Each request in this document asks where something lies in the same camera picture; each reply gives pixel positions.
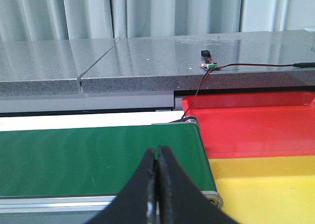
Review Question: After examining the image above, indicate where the red black sensor wire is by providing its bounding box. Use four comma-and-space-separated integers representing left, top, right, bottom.
181, 61, 315, 119

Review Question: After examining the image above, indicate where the grey stone counter slab right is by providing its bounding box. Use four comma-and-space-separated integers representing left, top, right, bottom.
81, 30, 315, 93

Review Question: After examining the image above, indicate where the green conveyor belt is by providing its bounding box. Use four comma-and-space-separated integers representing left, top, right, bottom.
0, 124, 216, 197

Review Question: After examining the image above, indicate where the aluminium conveyor frame rail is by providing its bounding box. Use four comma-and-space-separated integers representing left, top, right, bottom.
0, 195, 115, 214

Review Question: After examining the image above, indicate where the white pleated curtain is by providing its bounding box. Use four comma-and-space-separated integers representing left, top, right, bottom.
0, 0, 315, 42

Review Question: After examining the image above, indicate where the yellow plastic tray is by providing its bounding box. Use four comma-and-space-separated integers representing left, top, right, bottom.
209, 156, 315, 224

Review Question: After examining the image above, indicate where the red plastic tray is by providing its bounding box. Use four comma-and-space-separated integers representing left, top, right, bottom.
182, 91, 315, 158

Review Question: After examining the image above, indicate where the small sensor circuit board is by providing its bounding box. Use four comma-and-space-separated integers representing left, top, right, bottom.
200, 50, 218, 71

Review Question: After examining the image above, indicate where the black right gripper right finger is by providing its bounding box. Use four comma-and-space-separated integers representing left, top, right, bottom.
158, 146, 237, 224

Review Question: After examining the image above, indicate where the conveyor end roller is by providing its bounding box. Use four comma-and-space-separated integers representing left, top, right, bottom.
201, 191, 223, 209

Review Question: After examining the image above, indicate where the grey stone counter slab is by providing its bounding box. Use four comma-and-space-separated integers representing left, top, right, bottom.
81, 30, 315, 93
0, 39, 119, 97

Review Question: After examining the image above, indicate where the grey stone counter slab left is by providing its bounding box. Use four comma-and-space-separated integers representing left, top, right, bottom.
0, 39, 119, 97

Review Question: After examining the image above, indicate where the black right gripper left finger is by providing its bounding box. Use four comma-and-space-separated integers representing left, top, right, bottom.
86, 148, 157, 224

